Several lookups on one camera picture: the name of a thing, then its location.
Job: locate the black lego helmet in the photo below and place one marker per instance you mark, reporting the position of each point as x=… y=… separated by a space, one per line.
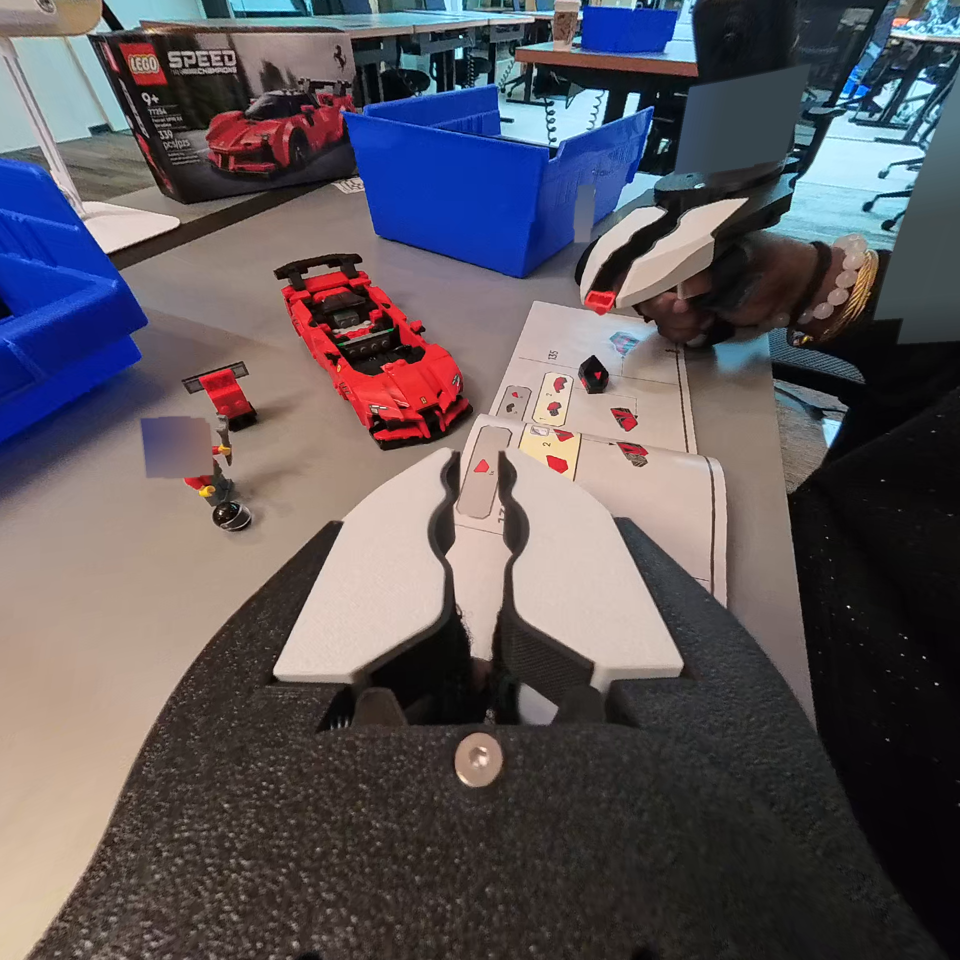
x=231 y=516

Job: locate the wood edged office table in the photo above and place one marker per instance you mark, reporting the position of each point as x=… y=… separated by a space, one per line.
x=607 y=60

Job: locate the black rolling office chair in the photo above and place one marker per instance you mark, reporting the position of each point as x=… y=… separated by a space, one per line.
x=896 y=187

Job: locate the red lego sports car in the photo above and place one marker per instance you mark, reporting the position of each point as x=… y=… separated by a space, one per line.
x=375 y=352

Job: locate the paper coffee cup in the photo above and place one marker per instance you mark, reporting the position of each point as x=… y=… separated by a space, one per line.
x=567 y=24

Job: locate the lego instruction booklet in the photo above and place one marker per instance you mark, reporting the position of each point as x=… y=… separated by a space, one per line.
x=660 y=510

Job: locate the person's right hand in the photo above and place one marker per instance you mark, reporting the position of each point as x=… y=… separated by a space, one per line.
x=772 y=277

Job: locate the red sloped lego brick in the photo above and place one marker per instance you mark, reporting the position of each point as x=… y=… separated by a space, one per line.
x=600 y=301

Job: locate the small blue storage bin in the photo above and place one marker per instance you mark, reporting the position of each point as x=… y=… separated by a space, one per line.
x=630 y=30

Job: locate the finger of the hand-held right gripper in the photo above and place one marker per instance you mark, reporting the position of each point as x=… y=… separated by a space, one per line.
x=675 y=255
x=611 y=240

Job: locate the printed paper tag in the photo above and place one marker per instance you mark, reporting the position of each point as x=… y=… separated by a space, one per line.
x=351 y=184

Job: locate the black speckled sweater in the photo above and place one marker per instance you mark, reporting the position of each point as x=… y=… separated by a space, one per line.
x=885 y=600

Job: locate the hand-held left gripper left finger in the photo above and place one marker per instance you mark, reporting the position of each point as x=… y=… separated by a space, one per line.
x=375 y=570

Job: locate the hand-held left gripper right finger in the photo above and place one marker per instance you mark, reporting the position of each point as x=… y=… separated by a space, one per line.
x=577 y=585

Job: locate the red lego spoiler assembly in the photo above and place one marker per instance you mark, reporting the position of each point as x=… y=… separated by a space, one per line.
x=223 y=394

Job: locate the black lego set box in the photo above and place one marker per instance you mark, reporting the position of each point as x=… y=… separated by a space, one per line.
x=225 y=112

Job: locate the black angular lego piece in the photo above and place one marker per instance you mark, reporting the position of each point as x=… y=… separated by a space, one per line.
x=593 y=373

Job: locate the tall black office chair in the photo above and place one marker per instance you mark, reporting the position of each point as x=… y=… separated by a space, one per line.
x=750 y=37

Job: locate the blue plastic bin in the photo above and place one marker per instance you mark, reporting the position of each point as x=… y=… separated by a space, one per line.
x=450 y=187
x=52 y=300

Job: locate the white lamp stand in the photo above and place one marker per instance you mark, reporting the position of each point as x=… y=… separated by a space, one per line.
x=127 y=225

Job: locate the lego driver minifigure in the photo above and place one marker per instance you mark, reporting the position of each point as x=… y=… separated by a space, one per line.
x=217 y=476

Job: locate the person's right forearm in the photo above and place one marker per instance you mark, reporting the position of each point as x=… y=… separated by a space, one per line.
x=887 y=296

